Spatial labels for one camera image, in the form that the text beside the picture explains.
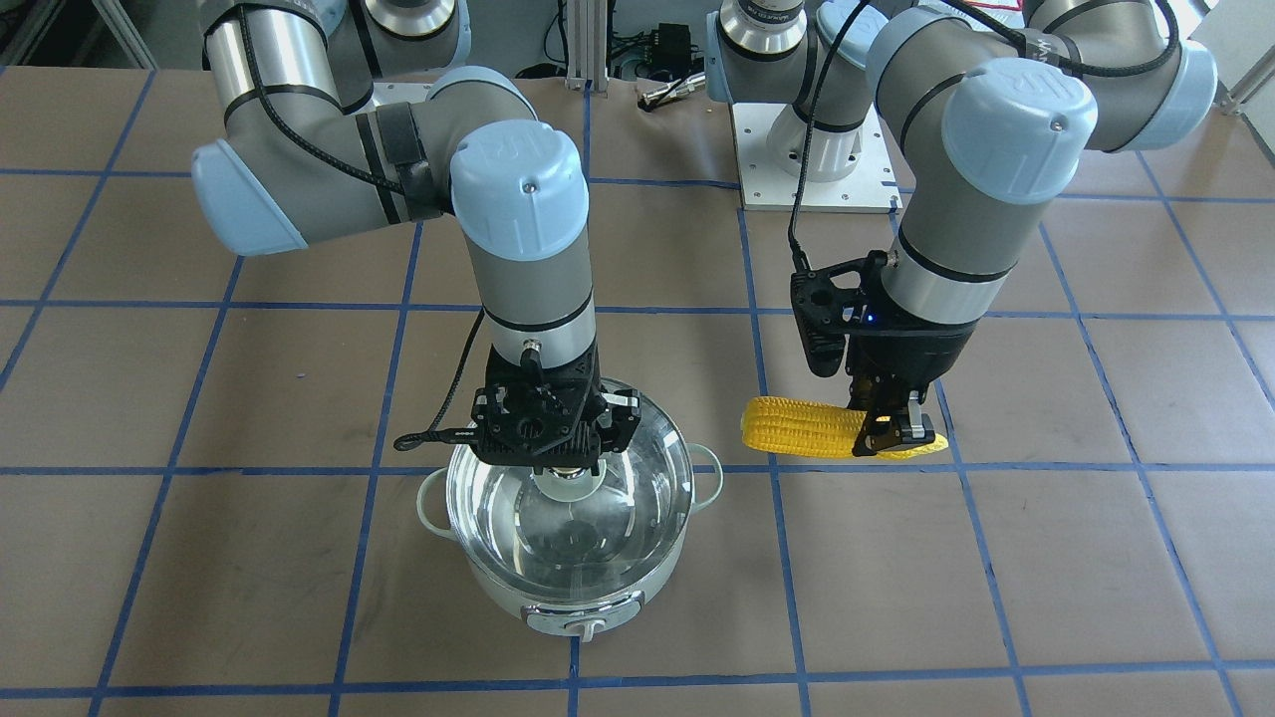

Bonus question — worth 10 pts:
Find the aluminium frame post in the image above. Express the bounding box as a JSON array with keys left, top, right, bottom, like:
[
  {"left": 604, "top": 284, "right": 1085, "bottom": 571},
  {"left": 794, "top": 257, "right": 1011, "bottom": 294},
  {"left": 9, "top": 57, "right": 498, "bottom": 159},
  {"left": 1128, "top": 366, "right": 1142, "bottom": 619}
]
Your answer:
[{"left": 564, "top": 0, "right": 609, "bottom": 94}]

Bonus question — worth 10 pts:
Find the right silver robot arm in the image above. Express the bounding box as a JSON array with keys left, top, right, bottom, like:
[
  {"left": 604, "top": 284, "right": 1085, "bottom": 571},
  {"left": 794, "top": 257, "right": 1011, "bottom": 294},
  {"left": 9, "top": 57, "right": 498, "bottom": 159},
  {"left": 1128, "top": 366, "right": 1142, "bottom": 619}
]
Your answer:
[{"left": 191, "top": 1, "right": 640, "bottom": 476}]

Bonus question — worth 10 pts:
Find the glass pot lid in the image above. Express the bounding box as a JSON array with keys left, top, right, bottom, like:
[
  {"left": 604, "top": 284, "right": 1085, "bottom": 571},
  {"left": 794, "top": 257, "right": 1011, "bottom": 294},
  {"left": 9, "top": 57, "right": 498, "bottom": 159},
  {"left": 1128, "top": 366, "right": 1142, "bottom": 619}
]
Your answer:
[{"left": 448, "top": 395, "right": 694, "bottom": 600}]

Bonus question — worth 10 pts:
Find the pale green cooking pot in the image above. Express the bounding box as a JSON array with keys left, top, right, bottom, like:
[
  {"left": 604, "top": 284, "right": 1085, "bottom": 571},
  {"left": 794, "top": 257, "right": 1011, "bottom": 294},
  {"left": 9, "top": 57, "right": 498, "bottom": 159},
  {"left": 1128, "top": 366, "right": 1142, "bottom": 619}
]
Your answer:
[{"left": 416, "top": 383, "right": 724, "bottom": 643}]

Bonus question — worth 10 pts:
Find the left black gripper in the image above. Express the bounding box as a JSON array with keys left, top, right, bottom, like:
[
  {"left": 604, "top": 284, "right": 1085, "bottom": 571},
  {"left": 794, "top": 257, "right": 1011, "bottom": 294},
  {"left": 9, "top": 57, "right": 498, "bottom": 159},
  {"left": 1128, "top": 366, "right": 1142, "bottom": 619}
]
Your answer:
[{"left": 791, "top": 251, "right": 975, "bottom": 457}]

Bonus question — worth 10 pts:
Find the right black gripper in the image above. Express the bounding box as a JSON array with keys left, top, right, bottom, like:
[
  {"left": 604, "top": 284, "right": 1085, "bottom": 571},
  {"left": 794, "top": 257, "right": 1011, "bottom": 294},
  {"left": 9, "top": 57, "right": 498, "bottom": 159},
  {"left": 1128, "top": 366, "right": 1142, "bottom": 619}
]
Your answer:
[{"left": 472, "top": 344, "right": 641, "bottom": 469}]

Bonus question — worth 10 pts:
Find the yellow corn cob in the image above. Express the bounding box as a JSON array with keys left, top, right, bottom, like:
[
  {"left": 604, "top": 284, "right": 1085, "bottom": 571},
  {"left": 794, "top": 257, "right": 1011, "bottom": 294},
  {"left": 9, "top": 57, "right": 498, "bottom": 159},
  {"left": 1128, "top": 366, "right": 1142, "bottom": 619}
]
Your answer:
[{"left": 740, "top": 395, "right": 950, "bottom": 461}]

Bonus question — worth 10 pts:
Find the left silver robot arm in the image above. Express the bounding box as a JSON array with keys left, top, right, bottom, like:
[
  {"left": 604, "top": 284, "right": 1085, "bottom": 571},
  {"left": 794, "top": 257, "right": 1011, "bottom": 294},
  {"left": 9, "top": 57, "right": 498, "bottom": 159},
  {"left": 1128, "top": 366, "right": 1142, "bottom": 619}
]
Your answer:
[{"left": 705, "top": 1, "right": 1218, "bottom": 461}]

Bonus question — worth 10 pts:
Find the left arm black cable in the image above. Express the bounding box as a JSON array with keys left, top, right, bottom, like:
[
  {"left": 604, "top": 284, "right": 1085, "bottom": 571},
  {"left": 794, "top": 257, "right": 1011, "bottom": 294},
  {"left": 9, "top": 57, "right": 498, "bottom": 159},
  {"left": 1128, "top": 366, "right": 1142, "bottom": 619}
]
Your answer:
[{"left": 787, "top": 0, "right": 1181, "bottom": 272}]

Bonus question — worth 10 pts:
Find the black power adapter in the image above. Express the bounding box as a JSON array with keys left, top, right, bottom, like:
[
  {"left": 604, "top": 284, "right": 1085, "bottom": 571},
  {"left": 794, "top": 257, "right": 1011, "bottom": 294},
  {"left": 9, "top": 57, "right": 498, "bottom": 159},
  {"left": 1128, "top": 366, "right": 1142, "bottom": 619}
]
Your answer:
[{"left": 646, "top": 23, "right": 692, "bottom": 74}]

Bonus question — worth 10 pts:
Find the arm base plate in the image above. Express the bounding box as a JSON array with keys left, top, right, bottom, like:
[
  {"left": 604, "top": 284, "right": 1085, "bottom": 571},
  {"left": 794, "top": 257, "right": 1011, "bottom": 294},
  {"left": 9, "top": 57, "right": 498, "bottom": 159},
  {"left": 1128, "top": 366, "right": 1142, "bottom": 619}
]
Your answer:
[
  {"left": 731, "top": 102, "right": 898, "bottom": 213},
  {"left": 357, "top": 80, "right": 432, "bottom": 114}
]

